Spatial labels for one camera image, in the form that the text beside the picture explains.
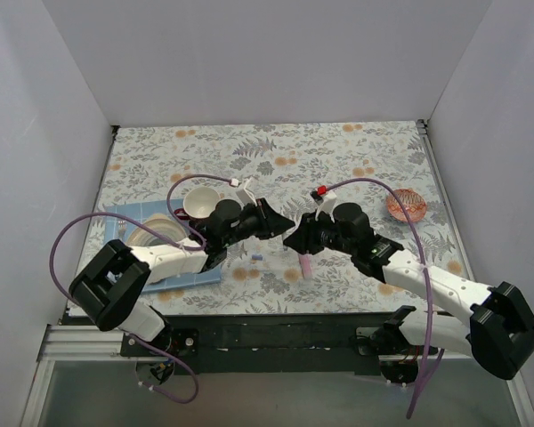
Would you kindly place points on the blue checked placemat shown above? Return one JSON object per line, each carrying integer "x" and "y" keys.
{"x": 140, "y": 212}

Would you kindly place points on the beige ringed plate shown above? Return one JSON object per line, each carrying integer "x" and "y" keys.
{"x": 156, "y": 231}

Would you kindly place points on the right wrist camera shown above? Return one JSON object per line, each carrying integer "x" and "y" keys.
{"x": 325, "y": 199}

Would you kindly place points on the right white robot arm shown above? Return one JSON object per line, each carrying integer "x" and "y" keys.
{"x": 494, "y": 325}

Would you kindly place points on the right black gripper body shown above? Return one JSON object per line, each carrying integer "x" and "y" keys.
{"x": 314, "y": 234}

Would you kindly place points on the red patterned bowl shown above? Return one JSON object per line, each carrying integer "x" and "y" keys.
{"x": 413, "y": 203}

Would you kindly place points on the white and red mug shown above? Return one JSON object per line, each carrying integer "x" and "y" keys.
{"x": 198, "y": 204}

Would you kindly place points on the pink highlighter pen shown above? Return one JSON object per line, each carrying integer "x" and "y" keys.
{"x": 306, "y": 266}

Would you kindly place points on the silver fork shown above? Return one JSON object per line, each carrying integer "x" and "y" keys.
{"x": 121, "y": 228}

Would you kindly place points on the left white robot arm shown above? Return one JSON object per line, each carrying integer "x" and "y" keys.
{"x": 109, "y": 286}

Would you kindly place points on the floral tablecloth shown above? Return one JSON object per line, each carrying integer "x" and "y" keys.
{"x": 368, "y": 162}

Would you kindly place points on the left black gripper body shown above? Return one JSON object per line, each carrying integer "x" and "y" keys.
{"x": 262, "y": 217}

